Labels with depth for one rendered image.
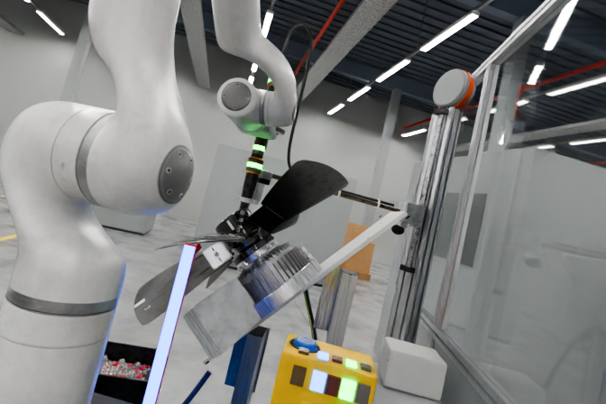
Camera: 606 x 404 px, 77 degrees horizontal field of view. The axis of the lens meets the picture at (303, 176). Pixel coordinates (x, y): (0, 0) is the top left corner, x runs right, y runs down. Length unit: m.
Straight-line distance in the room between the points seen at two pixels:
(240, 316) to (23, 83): 14.15
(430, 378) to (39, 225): 1.07
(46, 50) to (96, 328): 14.54
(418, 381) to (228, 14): 1.07
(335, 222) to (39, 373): 6.58
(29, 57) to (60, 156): 14.58
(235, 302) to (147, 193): 0.65
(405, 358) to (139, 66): 1.05
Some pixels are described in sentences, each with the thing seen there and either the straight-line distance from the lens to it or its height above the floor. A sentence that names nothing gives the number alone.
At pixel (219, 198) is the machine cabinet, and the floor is 1.12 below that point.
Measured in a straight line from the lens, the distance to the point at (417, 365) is 1.26.
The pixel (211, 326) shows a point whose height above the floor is 0.97.
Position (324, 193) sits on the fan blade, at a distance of 1.10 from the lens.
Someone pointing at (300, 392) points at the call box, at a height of 1.02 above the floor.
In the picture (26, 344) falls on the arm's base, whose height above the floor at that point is 1.10.
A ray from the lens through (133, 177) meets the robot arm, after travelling 0.45.
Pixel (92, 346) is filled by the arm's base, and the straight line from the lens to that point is 0.54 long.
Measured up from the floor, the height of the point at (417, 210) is 1.39.
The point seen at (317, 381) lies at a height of 1.04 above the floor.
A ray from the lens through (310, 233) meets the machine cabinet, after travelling 6.87.
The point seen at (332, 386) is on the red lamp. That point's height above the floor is 1.04.
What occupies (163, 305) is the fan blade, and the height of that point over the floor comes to 0.97.
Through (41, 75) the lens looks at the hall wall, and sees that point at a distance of 14.81.
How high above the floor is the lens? 1.31
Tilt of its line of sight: 5 degrees up
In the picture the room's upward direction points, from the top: 14 degrees clockwise
